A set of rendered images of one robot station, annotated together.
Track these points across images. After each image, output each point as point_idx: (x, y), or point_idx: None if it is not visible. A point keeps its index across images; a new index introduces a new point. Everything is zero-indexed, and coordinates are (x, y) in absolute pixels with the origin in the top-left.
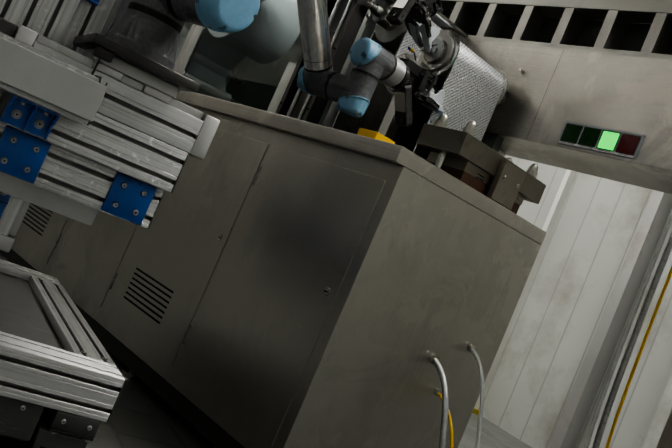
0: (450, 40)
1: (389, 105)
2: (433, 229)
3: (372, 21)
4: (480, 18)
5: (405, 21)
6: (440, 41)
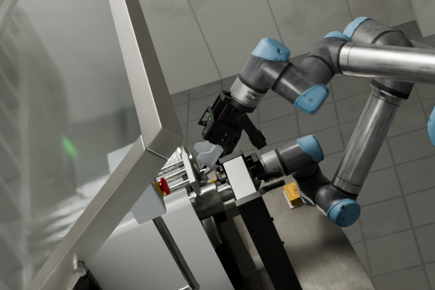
0: (184, 147)
1: (237, 229)
2: None
3: (199, 240)
4: None
5: (230, 153)
6: (192, 154)
